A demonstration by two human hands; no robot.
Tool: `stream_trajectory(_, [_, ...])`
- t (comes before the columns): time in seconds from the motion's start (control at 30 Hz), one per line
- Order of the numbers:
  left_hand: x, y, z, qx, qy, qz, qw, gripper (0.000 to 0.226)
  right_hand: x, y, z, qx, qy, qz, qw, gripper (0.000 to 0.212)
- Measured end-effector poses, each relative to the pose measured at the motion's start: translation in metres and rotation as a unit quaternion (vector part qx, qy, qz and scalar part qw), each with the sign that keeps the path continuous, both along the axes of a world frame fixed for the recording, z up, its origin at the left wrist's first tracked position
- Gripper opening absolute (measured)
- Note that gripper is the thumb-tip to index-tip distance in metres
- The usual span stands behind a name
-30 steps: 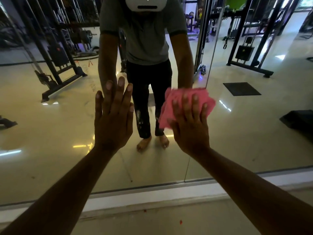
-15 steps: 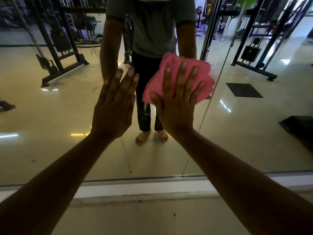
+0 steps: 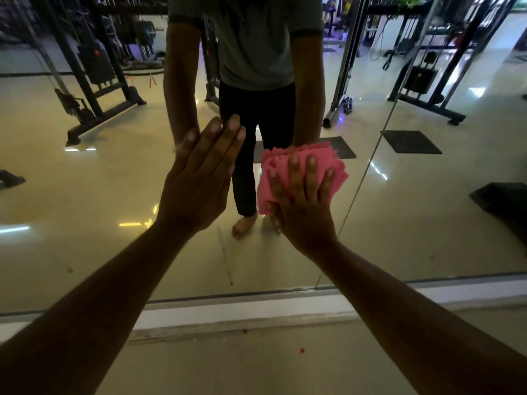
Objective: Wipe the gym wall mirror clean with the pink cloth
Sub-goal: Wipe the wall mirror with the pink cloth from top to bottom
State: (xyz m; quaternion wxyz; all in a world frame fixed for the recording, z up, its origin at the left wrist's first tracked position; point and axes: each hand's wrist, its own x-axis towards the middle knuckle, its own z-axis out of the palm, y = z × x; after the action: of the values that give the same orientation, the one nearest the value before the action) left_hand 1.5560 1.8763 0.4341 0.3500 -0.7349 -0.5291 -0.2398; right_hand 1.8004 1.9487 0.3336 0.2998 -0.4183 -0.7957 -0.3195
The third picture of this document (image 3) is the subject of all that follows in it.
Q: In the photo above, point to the person's left hand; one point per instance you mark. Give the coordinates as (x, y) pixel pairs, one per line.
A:
(197, 193)

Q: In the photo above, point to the person's left forearm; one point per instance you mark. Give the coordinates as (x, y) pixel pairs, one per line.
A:
(82, 316)

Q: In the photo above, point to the large wall mirror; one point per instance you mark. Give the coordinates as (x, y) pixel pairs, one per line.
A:
(82, 222)

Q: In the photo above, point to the person's right forearm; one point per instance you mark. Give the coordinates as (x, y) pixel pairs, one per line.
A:
(424, 324)

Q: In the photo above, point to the person's right hand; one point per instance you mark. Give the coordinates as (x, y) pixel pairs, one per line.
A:
(306, 226)

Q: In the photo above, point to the pink cloth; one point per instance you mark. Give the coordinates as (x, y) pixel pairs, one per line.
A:
(280, 160)

